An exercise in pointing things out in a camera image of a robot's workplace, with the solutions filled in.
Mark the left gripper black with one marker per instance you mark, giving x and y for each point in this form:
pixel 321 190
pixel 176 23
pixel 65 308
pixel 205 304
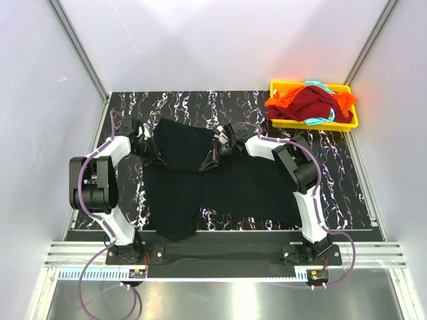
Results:
pixel 154 153

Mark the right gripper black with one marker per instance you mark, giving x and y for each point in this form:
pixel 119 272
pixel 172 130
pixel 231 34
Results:
pixel 211 160

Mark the black t shirt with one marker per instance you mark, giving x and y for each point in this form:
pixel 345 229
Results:
pixel 176 190

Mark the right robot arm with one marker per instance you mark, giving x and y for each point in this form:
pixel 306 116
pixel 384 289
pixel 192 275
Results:
pixel 293 173

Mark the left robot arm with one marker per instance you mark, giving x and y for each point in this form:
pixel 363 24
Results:
pixel 93 188

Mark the yellow plastic bin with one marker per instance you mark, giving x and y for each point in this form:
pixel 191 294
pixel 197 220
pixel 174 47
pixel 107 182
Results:
pixel 290 103

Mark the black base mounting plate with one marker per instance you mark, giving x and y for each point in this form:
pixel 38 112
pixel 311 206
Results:
pixel 292 240

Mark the teal t shirt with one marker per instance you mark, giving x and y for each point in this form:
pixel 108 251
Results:
pixel 320 120

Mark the dark red t shirt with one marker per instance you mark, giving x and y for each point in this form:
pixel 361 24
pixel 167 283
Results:
pixel 310 103

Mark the orange t shirt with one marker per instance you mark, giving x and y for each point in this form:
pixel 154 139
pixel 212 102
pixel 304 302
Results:
pixel 345 100

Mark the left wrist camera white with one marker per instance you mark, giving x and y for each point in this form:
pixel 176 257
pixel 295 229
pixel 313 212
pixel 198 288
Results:
pixel 144 131

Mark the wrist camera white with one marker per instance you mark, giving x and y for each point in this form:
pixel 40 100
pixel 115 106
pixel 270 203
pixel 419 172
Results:
pixel 220 134
pixel 144 131

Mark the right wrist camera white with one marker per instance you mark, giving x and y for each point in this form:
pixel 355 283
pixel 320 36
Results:
pixel 220 134

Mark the aluminium frame post left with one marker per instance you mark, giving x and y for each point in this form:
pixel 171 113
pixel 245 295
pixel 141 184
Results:
pixel 77 45

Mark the aluminium frame post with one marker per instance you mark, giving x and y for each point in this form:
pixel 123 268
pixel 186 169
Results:
pixel 374 35
pixel 77 45

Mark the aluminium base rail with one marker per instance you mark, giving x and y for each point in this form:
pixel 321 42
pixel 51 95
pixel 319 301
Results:
pixel 366 254

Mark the white slotted cable duct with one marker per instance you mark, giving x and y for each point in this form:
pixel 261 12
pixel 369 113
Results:
pixel 129 274

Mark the aluminium frame post right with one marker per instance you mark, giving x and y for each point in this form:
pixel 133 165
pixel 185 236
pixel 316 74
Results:
pixel 374 35

